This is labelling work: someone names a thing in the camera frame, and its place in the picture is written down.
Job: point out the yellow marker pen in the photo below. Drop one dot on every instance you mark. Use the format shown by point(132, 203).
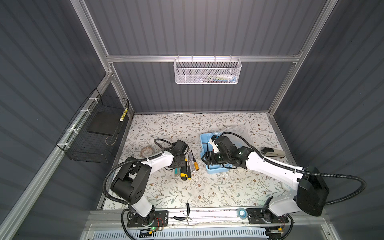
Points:
point(123, 114)

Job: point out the black pliers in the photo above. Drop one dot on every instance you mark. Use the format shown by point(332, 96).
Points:
point(186, 215)

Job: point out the black wire basket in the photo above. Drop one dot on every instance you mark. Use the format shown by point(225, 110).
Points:
point(79, 145)

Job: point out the blue tape roll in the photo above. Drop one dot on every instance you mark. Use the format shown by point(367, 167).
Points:
point(242, 213)

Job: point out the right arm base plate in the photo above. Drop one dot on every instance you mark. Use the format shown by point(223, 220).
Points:
point(258, 216)

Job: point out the black pad in basket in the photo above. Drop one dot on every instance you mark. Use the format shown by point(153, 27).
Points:
point(104, 124)

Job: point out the white wire mesh basket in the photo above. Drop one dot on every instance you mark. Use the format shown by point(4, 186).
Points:
point(207, 71)

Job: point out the black yellow small screwdriver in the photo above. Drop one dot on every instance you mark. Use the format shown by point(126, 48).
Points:
point(189, 171)

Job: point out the yellow handle screwdriver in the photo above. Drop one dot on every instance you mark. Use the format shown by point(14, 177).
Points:
point(195, 162)

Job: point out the brown tape roll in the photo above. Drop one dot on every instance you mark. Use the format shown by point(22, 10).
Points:
point(147, 152)

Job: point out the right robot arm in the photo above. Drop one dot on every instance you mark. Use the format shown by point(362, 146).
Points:
point(308, 191)

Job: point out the black hex key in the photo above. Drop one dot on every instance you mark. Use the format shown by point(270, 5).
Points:
point(207, 148)

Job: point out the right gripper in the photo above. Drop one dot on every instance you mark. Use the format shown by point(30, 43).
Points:
point(209, 155)

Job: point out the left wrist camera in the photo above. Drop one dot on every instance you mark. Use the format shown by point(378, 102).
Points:
point(181, 147)

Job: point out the yellow black utility knife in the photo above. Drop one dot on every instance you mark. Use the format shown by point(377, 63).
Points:
point(183, 171)

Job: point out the grey black stapler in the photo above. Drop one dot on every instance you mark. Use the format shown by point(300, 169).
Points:
point(270, 152)

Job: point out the clear handle screwdriver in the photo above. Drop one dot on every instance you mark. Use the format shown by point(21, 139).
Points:
point(190, 157)

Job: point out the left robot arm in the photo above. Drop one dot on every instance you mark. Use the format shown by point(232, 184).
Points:
point(130, 182)

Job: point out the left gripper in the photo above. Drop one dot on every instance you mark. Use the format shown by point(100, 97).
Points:
point(183, 163)

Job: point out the blue plastic tool box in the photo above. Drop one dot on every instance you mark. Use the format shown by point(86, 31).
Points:
point(239, 158)

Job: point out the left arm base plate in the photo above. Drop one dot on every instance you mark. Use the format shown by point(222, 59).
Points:
point(154, 219)

